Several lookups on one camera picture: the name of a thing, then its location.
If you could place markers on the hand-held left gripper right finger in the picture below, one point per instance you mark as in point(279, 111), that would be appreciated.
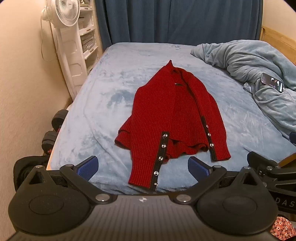
point(196, 165)

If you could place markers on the red knit cardigan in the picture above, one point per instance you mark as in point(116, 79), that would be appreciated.
point(171, 109)

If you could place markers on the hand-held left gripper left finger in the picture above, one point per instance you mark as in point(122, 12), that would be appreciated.
point(89, 167)

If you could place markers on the bed with blue fleece sheet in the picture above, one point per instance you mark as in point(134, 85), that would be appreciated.
point(101, 97)

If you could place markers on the black dumbbell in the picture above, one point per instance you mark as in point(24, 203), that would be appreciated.
point(49, 140)
point(59, 119)

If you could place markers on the floral patterned clothing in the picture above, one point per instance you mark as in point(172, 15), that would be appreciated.
point(284, 228)

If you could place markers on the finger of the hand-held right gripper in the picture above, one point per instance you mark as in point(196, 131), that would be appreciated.
point(261, 162)

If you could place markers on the wooden bed frame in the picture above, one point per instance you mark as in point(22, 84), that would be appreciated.
point(277, 40)

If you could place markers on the white standing fan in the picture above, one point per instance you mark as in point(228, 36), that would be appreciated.
point(67, 37)

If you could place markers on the white plastic drawer unit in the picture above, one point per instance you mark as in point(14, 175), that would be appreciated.
point(89, 39)

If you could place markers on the dark blue curtain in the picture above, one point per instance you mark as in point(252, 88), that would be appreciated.
point(175, 20)

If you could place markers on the grey-blue fleece blanket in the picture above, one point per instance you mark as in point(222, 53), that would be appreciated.
point(252, 58)

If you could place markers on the smartphone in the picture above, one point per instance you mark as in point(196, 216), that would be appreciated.
point(271, 82)

